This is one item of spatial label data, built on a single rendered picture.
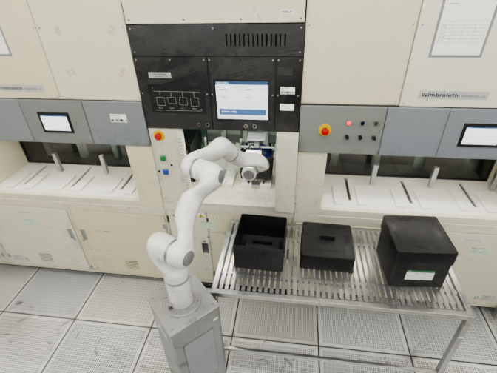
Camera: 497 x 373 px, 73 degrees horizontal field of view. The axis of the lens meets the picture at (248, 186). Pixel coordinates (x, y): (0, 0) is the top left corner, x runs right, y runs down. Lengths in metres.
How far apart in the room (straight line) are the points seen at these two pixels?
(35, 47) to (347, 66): 1.63
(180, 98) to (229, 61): 0.34
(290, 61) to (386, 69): 0.47
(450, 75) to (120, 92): 1.69
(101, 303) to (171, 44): 2.04
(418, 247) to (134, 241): 1.92
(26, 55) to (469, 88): 2.29
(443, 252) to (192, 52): 1.57
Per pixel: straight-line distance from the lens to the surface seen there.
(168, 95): 1.95
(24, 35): 2.26
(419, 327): 2.86
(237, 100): 1.86
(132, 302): 2.93
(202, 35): 1.81
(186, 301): 1.77
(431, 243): 1.91
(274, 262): 1.88
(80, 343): 2.86
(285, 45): 1.76
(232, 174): 2.46
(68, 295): 3.19
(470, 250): 2.62
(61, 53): 2.17
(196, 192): 1.51
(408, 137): 1.99
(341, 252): 1.94
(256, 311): 2.70
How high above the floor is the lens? 2.20
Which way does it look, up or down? 34 degrees down
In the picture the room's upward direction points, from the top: 2 degrees counter-clockwise
